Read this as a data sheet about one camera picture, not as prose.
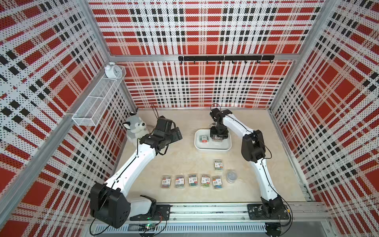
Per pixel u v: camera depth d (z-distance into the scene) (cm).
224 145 96
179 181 82
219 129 86
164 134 59
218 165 88
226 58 88
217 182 82
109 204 39
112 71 80
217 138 99
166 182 82
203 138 100
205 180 82
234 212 76
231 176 83
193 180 82
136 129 89
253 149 63
